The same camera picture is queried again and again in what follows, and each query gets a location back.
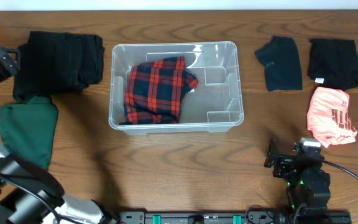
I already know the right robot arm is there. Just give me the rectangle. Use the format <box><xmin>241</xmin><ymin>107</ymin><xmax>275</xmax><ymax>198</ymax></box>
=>
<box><xmin>264</xmin><ymin>138</ymin><xmax>331</xmax><ymax>218</ymax></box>

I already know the black folded garment with tag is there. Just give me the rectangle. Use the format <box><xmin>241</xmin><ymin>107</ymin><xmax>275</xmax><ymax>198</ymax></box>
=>
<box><xmin>308</xmin><ymin>39</ymin><xmax>358</xmax><ymax>91</ymax></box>

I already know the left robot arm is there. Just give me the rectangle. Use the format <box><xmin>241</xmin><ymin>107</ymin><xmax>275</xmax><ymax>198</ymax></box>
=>
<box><xmin>0</xmin><ymin>142</ymin><xmax>117</xmax><ymax>223</ymax></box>

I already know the red plaid flannel shirt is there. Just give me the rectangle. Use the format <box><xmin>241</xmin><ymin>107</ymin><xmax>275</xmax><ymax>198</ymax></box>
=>
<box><xmin>121</xmin><ymin>55</ymin><xmax>199</xmax><ymax>125</ymax></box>

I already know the clear plastic storage bin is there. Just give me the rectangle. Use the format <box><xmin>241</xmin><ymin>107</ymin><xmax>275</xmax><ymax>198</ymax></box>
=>
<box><xmin>109</xmin><ymin>41</ymin><xmax>244</xmax><ymax>134</ymax></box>

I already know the small black folded garment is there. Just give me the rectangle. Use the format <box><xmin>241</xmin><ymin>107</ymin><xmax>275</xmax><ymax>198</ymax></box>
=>
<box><xmin>254</xmin><ymin>36</ymin><xmax>303</xmax><ymax>91</ymax></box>

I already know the pink printed t-shirt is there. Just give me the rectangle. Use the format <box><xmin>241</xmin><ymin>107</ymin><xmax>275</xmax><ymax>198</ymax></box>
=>
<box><xmin>307</xmin><ymin>87</ymin><xmax>357</xmax><ymax>148</ymax></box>

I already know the dark green folded garment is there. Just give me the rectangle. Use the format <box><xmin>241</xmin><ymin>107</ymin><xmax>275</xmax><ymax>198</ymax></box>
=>
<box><xmin>0</xmin><ymin>96</ymin><xmax>58</xmax><ymax>170</ymax></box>

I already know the black mounting rail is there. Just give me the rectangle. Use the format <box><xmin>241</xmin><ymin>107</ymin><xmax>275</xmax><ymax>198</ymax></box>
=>
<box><xmin>116</xmin><ymin>210</ymin><xmax>352</xmax><ymax>224</ymax></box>

